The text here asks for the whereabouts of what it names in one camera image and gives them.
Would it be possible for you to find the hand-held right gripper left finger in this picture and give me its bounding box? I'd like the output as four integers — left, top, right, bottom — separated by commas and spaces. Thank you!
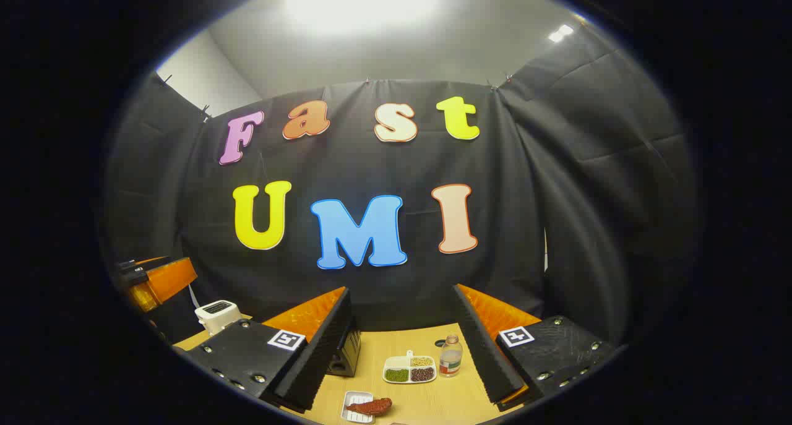
178, 286, 354, 413

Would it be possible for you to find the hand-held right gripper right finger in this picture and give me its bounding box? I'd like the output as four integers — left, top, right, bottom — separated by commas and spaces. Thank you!
452, 283, 621, 412

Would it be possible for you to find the black electric oven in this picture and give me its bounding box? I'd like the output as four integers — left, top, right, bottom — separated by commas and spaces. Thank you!
327, 328, 362, 377

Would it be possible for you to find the red meat piece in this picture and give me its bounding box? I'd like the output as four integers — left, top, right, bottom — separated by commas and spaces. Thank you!
345, 398, 393, 417

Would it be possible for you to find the clear plastic bottle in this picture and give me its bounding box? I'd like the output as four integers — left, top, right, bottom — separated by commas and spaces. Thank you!
439, 335, 463, 377

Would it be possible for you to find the white toaster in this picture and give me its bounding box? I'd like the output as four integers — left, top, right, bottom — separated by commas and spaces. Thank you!
194, 300, 243, 337

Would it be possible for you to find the white rectangular tray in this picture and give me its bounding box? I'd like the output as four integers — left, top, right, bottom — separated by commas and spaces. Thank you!
341, 391, 376, 424

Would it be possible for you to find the white divided bean plate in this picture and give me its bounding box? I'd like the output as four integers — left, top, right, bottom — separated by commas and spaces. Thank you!
382, 350, 437, 385

